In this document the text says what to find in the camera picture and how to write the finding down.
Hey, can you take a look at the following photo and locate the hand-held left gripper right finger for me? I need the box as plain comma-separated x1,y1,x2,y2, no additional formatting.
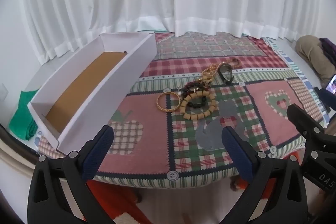
221,126,308,224

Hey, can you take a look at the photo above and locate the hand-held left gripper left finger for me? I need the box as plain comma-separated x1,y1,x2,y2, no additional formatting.
28,125,114,224

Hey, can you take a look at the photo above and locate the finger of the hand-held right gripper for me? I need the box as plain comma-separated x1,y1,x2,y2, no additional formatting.
287,104,336,161

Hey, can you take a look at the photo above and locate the tan wooden bead bracelet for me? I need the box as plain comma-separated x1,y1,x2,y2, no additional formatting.
181,90,217,120

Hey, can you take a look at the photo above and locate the black bead bracelet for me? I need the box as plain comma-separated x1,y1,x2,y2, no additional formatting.
188,100,207,109

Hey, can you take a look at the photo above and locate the white cardboard box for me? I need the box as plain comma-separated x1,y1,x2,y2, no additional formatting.
28,32,156,156

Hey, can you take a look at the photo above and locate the gold bangle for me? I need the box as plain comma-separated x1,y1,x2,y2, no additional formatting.
157,91,182,113

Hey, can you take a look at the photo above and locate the red bead bracelet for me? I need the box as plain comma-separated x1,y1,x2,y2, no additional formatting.
182,82,210,96

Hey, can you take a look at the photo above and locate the dark wristwatch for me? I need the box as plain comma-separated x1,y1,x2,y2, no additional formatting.
217,63,235,85

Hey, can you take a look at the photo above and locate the gold bead necklace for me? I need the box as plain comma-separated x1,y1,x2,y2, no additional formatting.
197,63,223,85

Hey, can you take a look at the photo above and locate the patchwork plaid cloth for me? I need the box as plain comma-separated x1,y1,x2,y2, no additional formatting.
38,32,330,189

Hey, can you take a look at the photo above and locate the phone with lit screen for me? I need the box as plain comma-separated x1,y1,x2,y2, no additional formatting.
324,74,336,94

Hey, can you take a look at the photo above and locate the orange patterned rug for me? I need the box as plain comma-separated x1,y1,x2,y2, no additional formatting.
87,151,306,224

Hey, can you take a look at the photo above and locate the purple cloth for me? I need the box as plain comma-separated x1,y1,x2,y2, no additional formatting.
319,38,336,67

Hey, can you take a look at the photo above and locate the green cloth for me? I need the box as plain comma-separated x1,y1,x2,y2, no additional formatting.
9,89,40,140

